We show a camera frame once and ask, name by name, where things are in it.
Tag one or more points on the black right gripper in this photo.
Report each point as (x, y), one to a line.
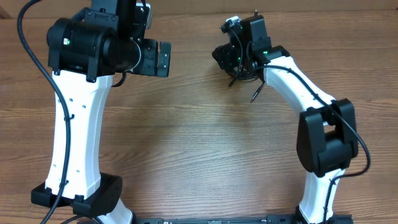
(225, 56)

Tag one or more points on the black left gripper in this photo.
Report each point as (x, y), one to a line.
(149, 66)

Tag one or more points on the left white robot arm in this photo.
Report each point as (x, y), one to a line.
(85, 51)

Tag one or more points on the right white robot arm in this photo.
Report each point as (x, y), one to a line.
(326, 137)

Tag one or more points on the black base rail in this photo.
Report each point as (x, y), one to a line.
(217, 220)

